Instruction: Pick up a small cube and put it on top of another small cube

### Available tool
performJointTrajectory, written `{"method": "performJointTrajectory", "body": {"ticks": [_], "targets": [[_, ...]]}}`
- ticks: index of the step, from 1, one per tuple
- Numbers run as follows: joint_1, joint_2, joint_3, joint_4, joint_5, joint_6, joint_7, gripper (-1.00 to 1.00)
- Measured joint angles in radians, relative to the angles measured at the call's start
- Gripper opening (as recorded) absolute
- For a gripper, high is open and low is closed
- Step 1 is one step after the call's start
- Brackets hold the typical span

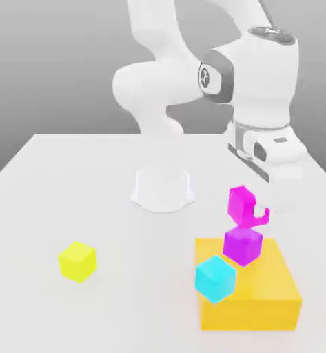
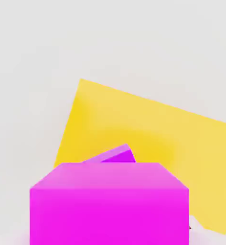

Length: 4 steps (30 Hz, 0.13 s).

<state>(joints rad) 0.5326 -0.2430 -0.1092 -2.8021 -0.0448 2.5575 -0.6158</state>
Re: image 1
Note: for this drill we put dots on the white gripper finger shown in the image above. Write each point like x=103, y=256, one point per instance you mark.
x=264, y=218

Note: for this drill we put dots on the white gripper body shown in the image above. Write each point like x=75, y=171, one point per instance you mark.
x=285, y=187

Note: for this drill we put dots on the small magenta cube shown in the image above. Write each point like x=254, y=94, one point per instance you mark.
x=240, y=205

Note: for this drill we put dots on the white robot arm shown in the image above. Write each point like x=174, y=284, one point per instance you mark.
x=264, y=82

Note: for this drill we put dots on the small purple cube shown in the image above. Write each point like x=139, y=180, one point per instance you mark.
x=242, y=245

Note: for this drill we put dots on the small cyan cube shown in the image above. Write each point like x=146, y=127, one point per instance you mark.
x=215, y=280

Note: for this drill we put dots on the small yellow cube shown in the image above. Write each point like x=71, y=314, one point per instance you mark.
x=77, y=262

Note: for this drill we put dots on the large orange box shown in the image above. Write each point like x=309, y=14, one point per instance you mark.
x=264, y=300

